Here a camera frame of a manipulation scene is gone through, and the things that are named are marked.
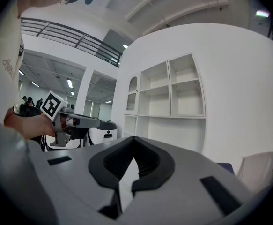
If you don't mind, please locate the white hutch shelf unit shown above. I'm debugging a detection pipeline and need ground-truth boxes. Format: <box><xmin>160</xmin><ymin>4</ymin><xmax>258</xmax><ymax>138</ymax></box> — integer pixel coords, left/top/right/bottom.
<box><xmin>122</xmin><ymin>52</ymin><xmax>207</xmax><ymax>154</ymax></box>

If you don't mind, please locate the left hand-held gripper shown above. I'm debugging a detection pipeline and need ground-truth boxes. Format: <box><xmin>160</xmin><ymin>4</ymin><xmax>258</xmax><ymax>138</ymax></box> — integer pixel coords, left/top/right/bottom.
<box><xmin>39</xmin><ymin>90</ymin><xmax>103</xmax><ymax>148</ymax></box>

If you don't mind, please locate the person's left forearm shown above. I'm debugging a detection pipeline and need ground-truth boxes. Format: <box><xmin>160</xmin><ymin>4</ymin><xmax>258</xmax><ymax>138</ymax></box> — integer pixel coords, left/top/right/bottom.
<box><xmin>4</xmin><ymin>108</ymin><xmax>55</xmax><ymax>140</ymax></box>

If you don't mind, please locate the grey strap black buckle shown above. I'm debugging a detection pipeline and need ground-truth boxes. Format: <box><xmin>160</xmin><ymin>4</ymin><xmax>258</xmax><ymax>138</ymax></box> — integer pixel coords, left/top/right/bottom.
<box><xmin>18</xmin><ymin>38</ymin><xmax>25</xmax><ymax>56</ymax></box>

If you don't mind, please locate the person's left hand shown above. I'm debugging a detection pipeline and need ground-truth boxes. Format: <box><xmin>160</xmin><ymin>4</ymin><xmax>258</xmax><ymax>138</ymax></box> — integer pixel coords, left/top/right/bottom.
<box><xmin>59</xmin><ymin>115</ymin><xmax>78</xmax><ymax>133</ymax></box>

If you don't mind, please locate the white grey office chair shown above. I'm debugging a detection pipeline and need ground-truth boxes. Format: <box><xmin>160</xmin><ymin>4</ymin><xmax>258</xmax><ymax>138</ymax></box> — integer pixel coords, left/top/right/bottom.
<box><xmin>236</xmin><ymin>151</ymin><xmax>273</xmax><ymax>194</ymax></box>

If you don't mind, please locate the person's cream t-shirt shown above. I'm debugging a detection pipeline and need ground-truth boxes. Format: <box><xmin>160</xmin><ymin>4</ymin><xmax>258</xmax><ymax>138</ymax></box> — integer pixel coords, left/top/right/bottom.
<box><xmin>0</xmin><ymin>0</ymin><xmax>24</xmax><ymax>126</ymax></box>

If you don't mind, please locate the arched white cabinet door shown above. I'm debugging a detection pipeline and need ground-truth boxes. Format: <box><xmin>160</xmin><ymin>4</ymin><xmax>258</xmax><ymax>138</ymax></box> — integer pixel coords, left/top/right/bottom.
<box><xmin>126</xmin><ymin>76</ymin><xmax>140</xmax><ymax>111</ymax></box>

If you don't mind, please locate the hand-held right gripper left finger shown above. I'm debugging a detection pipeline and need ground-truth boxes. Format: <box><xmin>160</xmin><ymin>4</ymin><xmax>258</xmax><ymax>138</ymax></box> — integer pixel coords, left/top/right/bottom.
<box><xmin>27</xmin><ymin>136</ymin><xmax>135</xmax><ymax>225</ymax></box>

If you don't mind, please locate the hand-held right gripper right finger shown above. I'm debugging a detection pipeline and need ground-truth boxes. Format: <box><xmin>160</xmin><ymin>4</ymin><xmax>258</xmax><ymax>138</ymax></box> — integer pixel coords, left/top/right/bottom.
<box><xmin>121</xmin><ymin>136</ymin><xmax>258</xmax><ymax>225</ymax></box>

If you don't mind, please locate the blue chair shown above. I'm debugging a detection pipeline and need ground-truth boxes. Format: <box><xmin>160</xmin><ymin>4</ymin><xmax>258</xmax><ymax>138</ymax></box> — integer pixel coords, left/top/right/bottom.
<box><xmin>217</xmin><ymin>162</ymin><xmax>235</xmax><ymax>175</ymax></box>

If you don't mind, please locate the black mezzanine railing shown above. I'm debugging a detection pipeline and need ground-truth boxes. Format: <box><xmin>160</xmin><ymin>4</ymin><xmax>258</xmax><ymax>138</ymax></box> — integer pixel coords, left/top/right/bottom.
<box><xmin>20</xmin><ymin>17</ymin><xmax>123</xmax><ymax>68</ymax></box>

